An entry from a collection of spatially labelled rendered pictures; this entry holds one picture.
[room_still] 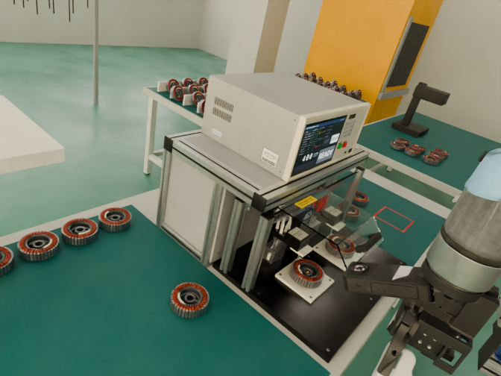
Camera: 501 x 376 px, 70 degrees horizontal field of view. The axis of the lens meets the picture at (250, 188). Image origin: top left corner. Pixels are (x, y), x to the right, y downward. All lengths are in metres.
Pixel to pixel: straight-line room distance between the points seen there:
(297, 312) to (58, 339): 0.65
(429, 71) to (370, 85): 1.86
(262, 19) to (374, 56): 1.46
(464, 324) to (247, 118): 0.82
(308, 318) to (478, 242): 0.79
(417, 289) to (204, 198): 0.79
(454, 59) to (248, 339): 5.74
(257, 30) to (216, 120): 3.86
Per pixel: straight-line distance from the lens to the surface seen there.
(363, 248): 1.02
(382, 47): 4.72
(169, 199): 1.31
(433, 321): 0.52
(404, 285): 0.51
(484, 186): 0.44
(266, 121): 1.08
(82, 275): 1.22
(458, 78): 6.37
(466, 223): 0.45
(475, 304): 0.51
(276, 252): 1.28
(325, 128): 1.13
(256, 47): 5.03
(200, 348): 1.05
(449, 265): 0.47
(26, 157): 0.87
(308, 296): 1.22
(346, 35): 4.92
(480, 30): 6.35
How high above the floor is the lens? 1.60
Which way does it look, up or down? 29 degrees down
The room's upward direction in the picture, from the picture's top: 14 degrees clockwise
